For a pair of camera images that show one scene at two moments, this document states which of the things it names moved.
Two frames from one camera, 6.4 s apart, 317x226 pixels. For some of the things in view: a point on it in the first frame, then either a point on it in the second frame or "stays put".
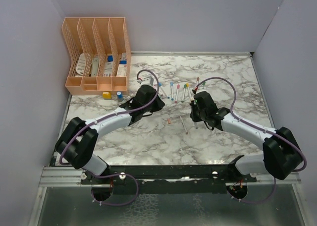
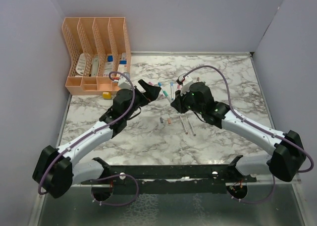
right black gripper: x=194 y=118 -> x=177 y=102
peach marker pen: x=186 y=133 stays put
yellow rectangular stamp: x=106 y=95 stays put
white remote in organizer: x=80 y=66 stays put
